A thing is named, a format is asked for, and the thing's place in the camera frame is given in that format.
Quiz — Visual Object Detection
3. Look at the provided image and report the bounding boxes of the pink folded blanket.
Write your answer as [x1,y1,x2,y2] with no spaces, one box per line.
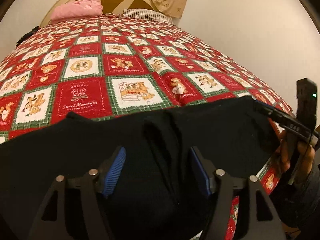
[50,0,103,21]

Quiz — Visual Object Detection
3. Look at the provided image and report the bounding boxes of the grey sleeve right forearm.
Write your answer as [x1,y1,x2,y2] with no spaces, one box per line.
[270,165,319,234]

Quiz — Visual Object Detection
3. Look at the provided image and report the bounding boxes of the striped pillow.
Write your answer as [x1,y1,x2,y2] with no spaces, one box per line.
[122,9,174,25]

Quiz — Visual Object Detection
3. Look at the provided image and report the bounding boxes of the person's right hand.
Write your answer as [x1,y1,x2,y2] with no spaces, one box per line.
[276,130,315,184]

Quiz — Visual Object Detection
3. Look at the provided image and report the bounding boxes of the black pants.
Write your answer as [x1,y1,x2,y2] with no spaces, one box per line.
[1,97,279,239]

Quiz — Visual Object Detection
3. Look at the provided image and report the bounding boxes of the red patchwork bear bedsheet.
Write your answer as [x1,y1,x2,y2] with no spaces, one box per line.
[0,15,295,240]

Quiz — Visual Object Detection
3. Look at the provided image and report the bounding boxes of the black object beside bed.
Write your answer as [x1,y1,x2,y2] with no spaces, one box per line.
[15,26,40,48]

